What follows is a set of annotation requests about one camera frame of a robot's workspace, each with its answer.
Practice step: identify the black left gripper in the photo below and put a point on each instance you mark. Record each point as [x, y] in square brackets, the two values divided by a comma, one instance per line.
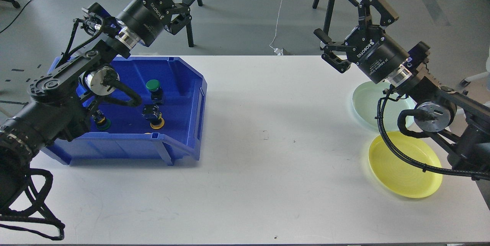
[148, 18]

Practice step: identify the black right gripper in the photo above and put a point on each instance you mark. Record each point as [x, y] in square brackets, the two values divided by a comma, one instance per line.
[377, 56]

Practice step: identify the yellow push button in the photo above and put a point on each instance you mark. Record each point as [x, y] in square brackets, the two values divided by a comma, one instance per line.
[151, 113]

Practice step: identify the green push button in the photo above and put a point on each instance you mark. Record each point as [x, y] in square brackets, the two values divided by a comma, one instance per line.
[101, 121]
[156, 92]

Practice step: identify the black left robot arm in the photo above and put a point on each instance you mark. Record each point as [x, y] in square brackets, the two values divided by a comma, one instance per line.
[63, 102]

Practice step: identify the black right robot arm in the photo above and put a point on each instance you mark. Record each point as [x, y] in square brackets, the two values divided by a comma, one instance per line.
[454, 121]

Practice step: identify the pale green plate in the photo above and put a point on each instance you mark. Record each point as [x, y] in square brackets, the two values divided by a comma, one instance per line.
[365, 99]

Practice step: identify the green push button upright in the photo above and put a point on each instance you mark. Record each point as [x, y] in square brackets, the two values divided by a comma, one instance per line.
[156, 92]

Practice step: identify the yellow plate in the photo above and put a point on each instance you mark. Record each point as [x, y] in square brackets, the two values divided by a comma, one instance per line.
[400, 177]

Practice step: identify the blue plastic bin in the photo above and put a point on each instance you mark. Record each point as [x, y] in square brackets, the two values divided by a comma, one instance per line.
[130, 135]

